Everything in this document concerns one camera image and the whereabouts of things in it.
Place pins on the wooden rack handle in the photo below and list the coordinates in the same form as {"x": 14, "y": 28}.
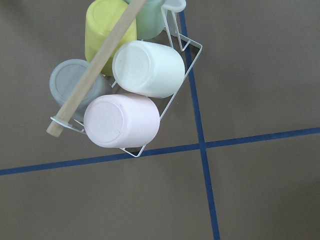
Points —
{"x": 61, "y": 119}

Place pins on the white cup in rack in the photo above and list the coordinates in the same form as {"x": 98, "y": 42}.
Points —
{"x": 148, "y": 69}

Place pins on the green cup in rack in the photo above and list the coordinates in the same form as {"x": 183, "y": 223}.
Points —
{"x": 149, "y": 21}

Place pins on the grey-blue cup in rack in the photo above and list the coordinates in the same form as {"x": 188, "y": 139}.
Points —
{"x": 65, "y": 77}

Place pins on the yellow cup in rack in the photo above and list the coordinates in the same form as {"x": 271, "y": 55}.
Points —
{"x": 101, "y": 17}

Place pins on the pink cup in rack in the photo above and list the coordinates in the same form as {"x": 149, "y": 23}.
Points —
{"x": 121, "y": 120}

